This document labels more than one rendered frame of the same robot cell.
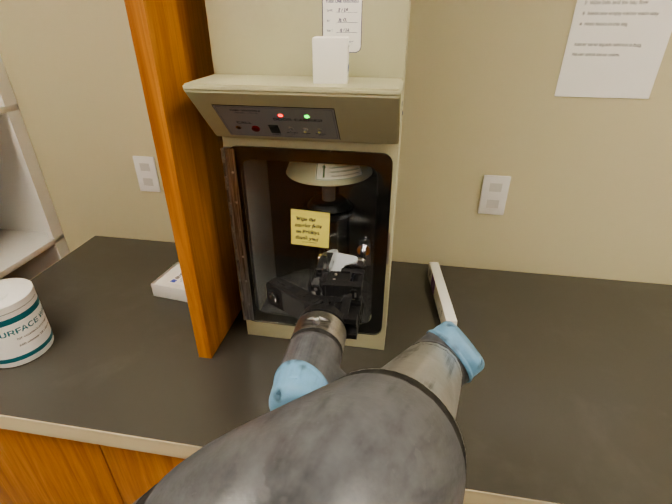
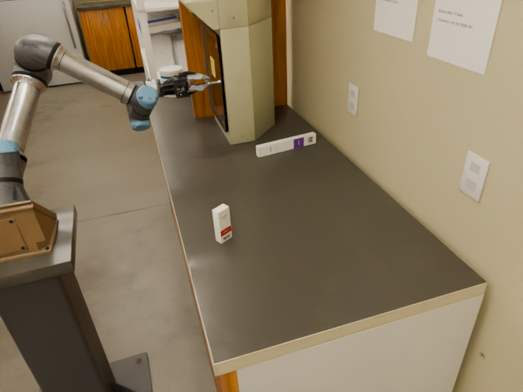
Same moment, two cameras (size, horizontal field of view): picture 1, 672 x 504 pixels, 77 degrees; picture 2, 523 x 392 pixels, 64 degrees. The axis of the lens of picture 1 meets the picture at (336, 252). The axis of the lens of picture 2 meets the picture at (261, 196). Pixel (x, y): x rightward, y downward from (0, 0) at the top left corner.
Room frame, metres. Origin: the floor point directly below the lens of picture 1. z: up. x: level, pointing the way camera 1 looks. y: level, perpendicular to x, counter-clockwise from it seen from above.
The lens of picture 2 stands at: (0.12, -1.63, 1.70)
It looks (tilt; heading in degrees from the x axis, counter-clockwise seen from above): 32 degrees down; 64
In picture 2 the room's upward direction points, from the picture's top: 3 degrees counter-clockwise
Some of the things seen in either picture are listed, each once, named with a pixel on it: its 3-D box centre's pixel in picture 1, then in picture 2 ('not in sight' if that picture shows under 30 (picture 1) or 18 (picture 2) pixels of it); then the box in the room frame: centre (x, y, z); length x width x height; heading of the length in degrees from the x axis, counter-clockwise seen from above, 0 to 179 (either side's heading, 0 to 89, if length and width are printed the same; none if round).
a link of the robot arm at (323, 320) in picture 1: (319, 336); (152, 88); (0.47, 0.02, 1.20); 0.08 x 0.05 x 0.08; 80
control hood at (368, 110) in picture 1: (298, 114); (194, 10); (0.69, 0.06, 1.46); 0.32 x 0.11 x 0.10; 80
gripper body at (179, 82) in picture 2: (334, 304); (173, 86); (0.55, 0.00, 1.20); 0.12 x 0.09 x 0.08; 170
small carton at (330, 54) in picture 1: (331, 59); not in sight; (0.69, 0.01, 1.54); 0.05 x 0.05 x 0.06; 87
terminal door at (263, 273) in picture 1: (310, 248); (215, 77); (0.74, 0.05, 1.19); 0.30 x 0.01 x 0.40; 80
